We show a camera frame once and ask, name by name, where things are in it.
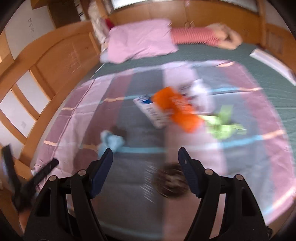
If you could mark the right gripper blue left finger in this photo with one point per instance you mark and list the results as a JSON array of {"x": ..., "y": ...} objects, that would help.
[{"x": 99, "y": 170}]

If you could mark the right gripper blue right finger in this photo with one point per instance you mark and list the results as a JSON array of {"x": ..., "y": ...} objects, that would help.
[{"x": 190, "y": 174}]

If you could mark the blue face mask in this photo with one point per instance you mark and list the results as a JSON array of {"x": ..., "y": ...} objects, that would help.
[{"x": 109, "y": 141}]

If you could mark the orange snack bag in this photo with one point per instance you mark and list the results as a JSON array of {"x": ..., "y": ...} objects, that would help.
[{"x": 177, "y": 109}]

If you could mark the green leaf scrap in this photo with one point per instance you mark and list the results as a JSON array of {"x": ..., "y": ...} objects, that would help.
[{"x": 220, "y": 125}]

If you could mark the white printed plastic bag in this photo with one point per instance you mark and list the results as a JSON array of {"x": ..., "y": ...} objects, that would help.
[{"x": 198, "y": 95}]

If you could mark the white blue toothpaste box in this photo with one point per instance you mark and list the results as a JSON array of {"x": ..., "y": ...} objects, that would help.
[{"x": 150, "y": 109}]

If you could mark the pink plaid bed sheet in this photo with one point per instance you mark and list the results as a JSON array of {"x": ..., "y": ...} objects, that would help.
[{"x": 129, "y": 206}]

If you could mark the light blue pillow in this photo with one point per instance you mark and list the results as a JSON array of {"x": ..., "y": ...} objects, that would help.
[{"x": 104, "y": 57}]

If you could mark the green woven bed mat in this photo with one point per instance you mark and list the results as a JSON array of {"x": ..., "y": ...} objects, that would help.
[{"x": 278, "y": 89}]

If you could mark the striped plush doll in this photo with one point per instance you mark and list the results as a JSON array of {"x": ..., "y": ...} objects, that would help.
[{"x": 215, "y": 35}]

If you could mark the pink pillow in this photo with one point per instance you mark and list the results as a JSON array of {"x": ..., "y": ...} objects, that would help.
[{"x": 138, "y": 40}]

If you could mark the white flat tray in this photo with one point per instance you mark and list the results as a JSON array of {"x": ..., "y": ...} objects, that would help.
[{"x": 274, "y": 63}]

